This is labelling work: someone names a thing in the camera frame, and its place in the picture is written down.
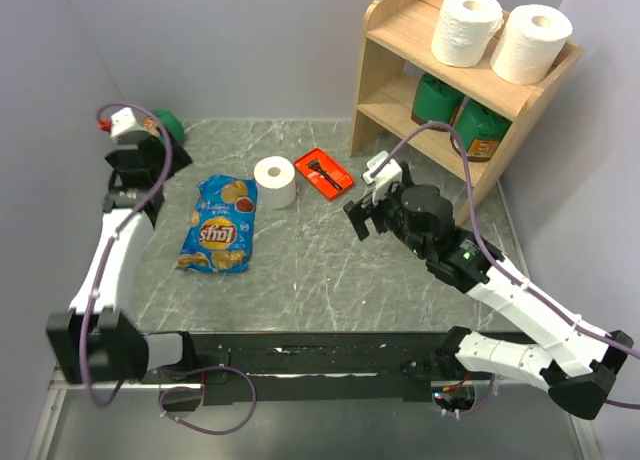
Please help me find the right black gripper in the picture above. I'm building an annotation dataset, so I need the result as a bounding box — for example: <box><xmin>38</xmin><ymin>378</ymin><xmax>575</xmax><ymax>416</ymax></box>
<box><xmin>344</xmin><ymin>176</ymin><xmax>430</xmax><ymax>259</ymax></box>

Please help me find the green roll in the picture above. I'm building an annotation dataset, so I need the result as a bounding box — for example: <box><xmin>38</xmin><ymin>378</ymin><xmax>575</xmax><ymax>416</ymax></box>
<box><xmin>454</xmin><ymin>99</ymin><xmax>512</xmax><ymax>163</ymax></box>
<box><xmin>143</xmin><ymin>109</ymin><xmax>185</xmax><ymax>144</ymax></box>
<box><xmin>411</xmin><ymin>73</ymin><xmax>465</xmax><ymax>125</ymax></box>

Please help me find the white paper roll front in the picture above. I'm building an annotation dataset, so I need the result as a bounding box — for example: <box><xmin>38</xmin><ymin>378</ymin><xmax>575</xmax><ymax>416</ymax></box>
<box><xmin>431</xmin><ymin>0</ymin><xmax>503</xmax><ymax>68</ymax></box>

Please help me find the white paper roll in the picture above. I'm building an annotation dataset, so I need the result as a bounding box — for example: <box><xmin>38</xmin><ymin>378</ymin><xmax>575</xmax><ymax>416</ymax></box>
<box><xmin>431</xmin><ymin>0</ymin><xmax>503</xmax><ymax>68</ymax></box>
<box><xmin>253</xmin><ymin>156</ymin><xmax>296</xmax><ymax>209</ymax></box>
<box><xmin>490</xmin><ymin>4</ymin><xmax>573</xmax><ymax>85</ymax></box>

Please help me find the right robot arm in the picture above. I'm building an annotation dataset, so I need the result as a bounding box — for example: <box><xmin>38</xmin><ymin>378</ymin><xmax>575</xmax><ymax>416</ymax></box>
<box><xmin>344</xmin><ymin>182</ymin><xmax>634</xmax><ymax>420</ymax></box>

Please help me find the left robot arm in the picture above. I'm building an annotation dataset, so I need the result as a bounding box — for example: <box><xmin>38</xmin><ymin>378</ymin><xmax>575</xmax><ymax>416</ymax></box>
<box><xmin>46</xmin><ymin>131</ymin><xmax>198</xmax><ymax>385</ymax></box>

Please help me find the wooden two-tier shelf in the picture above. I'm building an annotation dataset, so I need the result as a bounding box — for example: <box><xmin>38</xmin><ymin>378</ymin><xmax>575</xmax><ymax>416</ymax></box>
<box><xmin>350</xmin><ymin>0</ymin><xmax>584</xmax><ymax>206</ymax></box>

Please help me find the orange razor box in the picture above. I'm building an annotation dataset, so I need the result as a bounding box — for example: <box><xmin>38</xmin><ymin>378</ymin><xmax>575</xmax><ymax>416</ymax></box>
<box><xmin>294</xmin><ymin>148</ymin><xmax>355</xmax><ymax>201</ymax></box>

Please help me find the black razor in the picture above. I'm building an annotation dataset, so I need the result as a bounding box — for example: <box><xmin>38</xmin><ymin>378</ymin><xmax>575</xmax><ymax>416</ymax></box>
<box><xmin>307</xmin><ymin>158</ymin><xmax>343</xmax><ymax>191</ymax></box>

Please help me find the blue chips bag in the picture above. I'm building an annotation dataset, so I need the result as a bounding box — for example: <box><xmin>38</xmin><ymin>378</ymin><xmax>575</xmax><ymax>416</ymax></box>
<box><xmin>177</xmin><ymin>175</ymin><xmax>258</xmax><ymax>273</ymax></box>

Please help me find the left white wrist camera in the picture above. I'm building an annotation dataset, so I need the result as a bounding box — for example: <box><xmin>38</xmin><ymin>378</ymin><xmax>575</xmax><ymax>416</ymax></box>
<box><xmin>98</xmin><ymin>107</ymin><xmax>144</xmax><ymax>144</ymax></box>

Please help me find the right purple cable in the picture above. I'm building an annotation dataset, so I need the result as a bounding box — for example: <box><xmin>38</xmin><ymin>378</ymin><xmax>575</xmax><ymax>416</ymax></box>
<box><xmin>369</xmin><ymin>120</ymin><xmax>640</xmax><ymax>410</ymax></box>

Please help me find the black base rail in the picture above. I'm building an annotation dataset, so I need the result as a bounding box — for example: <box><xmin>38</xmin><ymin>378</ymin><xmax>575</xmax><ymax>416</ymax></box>
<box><xmin>144</xmin><ymin>332</ymin><xmax>467</xmax><ymax>406</ymax></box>

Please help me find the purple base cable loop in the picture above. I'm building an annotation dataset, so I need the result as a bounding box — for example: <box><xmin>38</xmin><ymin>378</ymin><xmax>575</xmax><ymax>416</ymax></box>
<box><xmin>158</xmin><ymin>367</ymin><xmax>258</xmax><ymax>436</ymax></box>

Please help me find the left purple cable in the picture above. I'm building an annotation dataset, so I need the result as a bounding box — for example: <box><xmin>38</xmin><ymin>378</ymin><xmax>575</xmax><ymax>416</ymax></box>
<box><xmin>79</xmin><ymin>102</ymin><xmax>175</xmax><ymax>409</ymax></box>

